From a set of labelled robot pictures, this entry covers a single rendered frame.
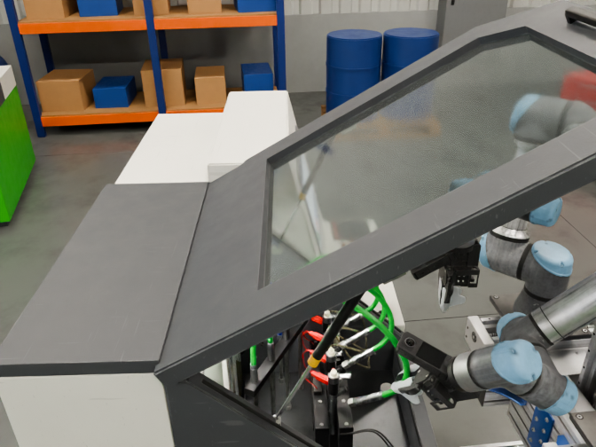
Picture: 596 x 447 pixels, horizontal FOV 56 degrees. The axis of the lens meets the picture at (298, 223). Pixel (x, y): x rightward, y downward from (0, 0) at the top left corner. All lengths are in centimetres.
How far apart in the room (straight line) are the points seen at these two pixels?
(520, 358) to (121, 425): 71
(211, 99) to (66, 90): 157
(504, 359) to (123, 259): 78
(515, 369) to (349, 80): 513
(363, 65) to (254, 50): 210
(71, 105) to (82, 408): 591
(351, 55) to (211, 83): 166
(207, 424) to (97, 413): 19
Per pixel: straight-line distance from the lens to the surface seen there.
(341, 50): 595
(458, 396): 122
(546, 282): 178
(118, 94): 674
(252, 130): 176
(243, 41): 763
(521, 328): 123
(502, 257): 179
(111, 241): 132
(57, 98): 687
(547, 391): 114
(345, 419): 155
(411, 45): 604
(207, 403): 103
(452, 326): 346
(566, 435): 175
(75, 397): 107
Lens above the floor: 214
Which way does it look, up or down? 29 degrees down
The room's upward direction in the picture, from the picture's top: 1 degrees counter-clockwise
